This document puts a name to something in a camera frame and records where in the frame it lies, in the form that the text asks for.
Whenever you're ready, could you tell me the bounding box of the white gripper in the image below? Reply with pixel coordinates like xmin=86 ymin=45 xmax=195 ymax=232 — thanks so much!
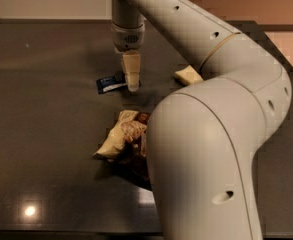
xmin=111 ymin=24 xmax=145 ymax=92

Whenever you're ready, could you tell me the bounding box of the dark blue rxbar wrapper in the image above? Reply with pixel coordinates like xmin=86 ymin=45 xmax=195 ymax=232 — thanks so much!
xmin=96 ymin=72 xmax=141 ymax=94

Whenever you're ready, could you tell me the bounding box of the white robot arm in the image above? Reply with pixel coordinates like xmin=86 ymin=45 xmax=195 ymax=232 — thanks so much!
xmin=125 ymin=0 xmax=292 ymax=240

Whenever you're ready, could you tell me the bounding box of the brown sea salt chip bag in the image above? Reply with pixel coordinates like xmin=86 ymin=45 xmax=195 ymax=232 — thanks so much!
xmin=93 ymin=110 xmax=151 ymax=190

